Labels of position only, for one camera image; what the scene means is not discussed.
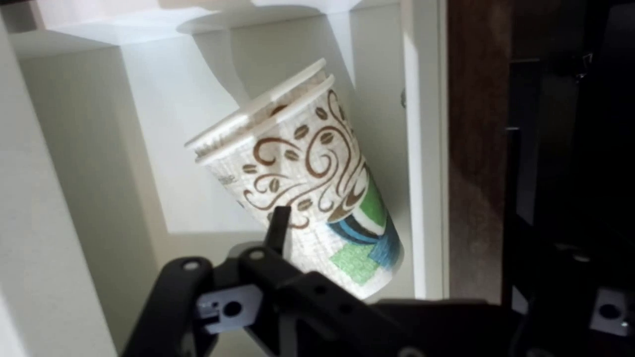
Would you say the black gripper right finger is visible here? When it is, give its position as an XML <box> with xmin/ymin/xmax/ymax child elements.
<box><xmin>512</xmin><ymin>241</ymin><xmax>635</xmax><ymax>357</ymax></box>

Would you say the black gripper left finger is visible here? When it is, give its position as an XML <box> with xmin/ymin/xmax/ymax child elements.
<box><xmin>121</xmin><ymin>205</ymin><xmax>373</xmax><ymax>357</ymax></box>

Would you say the open drawer with brown front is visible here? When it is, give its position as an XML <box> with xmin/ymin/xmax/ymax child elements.
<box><xmin>0</xmin><ymin>0</ymin><xmax>516</xmax><ymax>357</ymax></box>

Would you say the printed paper coffee cup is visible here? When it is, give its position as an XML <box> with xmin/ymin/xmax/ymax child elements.
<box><xmin>183</xmin><ymin>56</ymin><xmax>407</xmax><ymax>304</ymax></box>

